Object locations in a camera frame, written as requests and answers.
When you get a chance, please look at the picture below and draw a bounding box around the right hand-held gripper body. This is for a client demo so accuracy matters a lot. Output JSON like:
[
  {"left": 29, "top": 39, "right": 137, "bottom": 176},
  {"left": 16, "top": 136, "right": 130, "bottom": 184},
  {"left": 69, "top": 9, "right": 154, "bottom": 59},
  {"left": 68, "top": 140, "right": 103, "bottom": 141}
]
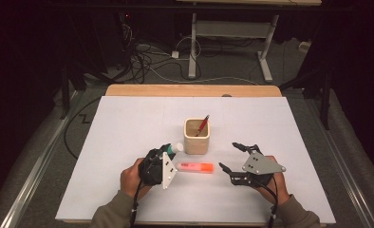
[{"left": 228, "top": 150, "right": 287, "bottom": 188}]

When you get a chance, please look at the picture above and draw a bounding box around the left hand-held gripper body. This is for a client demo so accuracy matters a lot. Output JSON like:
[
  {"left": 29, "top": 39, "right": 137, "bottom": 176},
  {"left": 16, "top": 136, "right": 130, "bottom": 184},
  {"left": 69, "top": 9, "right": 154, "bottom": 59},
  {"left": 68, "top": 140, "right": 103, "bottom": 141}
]
[{"left": 139, "top": 147, "right": 178, "bottom": 190}]

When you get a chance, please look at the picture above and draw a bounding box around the green white glue stick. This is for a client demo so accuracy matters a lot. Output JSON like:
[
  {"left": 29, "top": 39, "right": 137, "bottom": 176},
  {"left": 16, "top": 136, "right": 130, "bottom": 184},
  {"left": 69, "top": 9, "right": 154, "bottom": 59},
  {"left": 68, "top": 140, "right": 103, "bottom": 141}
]
[{"left": 160, "top": 142, "right": 185, "bottom": 155}]

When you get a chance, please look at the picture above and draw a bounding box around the beige square pen cup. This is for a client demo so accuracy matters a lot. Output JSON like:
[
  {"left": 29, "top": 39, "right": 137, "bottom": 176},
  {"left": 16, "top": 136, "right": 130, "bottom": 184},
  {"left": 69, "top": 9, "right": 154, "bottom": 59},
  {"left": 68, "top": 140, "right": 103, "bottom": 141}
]
[{"left": 183, "top": 118, "right": 211, "bottom": 156}]

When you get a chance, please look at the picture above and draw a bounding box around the orange highlighter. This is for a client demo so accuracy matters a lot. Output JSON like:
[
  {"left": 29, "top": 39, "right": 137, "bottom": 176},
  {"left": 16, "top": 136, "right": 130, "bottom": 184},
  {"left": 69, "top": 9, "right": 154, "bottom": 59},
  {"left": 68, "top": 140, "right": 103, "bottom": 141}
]
[{"left": 176, "top": 161, "right": 215, "bottom": 174}]

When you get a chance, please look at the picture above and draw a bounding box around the red pen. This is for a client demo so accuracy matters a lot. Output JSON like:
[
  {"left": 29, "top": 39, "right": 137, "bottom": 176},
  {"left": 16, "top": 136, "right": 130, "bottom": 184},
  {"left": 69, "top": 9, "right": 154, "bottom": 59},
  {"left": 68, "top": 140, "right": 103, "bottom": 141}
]
[{"left": 196, "top": 114, "right": 211, "bottom": 138}]

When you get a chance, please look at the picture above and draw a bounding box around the person's left hand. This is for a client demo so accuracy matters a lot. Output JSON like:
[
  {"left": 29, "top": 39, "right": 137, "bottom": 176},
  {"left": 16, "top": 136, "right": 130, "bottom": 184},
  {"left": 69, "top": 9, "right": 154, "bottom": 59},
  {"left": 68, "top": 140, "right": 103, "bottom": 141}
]
[{"left": 120, "top": 157, "right": 153, "bottom": 200}]

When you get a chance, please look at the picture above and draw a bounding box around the person's right hand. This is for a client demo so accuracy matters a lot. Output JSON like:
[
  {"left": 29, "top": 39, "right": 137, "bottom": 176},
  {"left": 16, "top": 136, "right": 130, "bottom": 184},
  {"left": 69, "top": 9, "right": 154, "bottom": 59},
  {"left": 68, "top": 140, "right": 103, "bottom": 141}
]
[{"left": 253, "top": 155, "right": 291, "bottom": 206}]

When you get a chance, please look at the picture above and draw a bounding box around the white board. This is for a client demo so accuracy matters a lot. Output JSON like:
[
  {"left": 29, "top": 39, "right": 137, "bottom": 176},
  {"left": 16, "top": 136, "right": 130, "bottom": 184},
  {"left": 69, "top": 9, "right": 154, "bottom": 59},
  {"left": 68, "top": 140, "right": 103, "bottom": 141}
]
[{"left": 55, "top": 95, "right": 336, "bottom": 224}]

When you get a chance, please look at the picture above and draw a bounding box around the wooden table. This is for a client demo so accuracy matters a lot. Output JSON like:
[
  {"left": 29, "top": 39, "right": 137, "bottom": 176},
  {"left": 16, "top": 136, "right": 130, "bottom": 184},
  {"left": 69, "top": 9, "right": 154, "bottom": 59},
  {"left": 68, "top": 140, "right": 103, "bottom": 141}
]
[{"left": 104, "top": 84, "right": 283, "bottom": 98}]

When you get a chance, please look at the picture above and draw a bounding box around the black stand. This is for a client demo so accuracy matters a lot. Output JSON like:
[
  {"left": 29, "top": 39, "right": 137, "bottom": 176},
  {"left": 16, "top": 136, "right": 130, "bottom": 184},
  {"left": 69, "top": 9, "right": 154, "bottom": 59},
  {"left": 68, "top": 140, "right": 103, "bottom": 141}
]
[
  {"left": 279, "top": 67, "right": 332, "bottom": 131},
  {"left": 59, "top": 58, "right": 73, "bottom": 121}
]

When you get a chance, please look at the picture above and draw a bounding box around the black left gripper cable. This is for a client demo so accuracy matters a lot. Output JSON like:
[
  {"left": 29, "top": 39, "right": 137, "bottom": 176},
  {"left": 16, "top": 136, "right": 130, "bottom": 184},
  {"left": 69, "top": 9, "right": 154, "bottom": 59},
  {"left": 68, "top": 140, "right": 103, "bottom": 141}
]
[{"left": 128, "top": 180, "right": 145, "bottom": 228}]

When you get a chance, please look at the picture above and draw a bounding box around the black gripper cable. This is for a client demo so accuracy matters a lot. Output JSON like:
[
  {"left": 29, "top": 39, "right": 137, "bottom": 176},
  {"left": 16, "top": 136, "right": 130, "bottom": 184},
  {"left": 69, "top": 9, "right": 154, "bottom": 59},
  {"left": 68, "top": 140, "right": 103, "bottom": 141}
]
[
  {"left": 251, "top": 175, "right": 280, "bottom": 228},
  {"left": 128, "top": 180, "right": 145, "bottom": 228}
]

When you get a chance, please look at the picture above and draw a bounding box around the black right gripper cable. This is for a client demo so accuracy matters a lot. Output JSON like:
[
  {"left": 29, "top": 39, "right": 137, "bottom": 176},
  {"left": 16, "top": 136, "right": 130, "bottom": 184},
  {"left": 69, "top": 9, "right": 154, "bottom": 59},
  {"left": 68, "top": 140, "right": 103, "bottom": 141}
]
[{"left": 251, "top": 175, "right": 280, "bottom": 228}]

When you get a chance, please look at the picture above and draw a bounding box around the white floor cable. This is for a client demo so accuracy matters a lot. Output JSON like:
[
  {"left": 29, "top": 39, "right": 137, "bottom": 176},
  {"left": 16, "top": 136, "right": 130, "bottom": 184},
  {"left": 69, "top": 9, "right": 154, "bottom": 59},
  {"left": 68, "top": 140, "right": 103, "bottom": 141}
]
[{"left": 143, "top": 61, "right": 259, "bottom": 86}]

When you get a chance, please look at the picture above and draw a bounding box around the metal floor rail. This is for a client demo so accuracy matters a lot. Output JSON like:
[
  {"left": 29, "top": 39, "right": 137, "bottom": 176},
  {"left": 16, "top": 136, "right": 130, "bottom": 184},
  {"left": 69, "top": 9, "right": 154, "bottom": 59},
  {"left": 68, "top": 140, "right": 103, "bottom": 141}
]
[
  {"left": 0, "top": 90, "right": 85, "bottom": 228},
  {"left": 303, "top": 96, "right": 374, "bottom": 228}
]

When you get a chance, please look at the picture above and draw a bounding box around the black floor cable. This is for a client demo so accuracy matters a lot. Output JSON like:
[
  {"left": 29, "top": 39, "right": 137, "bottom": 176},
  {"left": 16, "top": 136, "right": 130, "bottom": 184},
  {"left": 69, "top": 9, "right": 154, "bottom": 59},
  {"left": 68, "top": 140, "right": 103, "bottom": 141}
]
[{"left": 64, "top": 96, "right": 103, "bottom": 161}]

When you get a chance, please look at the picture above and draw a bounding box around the bundle of black floor cables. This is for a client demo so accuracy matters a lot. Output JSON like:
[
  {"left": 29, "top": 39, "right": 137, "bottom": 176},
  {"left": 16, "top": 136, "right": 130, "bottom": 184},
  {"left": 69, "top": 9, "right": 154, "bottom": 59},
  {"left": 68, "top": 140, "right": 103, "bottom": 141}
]
[{"left": 117, "top": 12, "right": 205, "bottom": 85}]

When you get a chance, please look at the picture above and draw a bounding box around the white metal desk frame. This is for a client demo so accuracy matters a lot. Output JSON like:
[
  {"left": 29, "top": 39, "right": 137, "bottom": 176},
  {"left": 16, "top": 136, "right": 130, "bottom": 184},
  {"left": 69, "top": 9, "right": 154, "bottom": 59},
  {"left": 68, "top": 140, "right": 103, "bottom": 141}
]
[{"left": 175, "top": 0, "right": 323, "bottom": 84}]

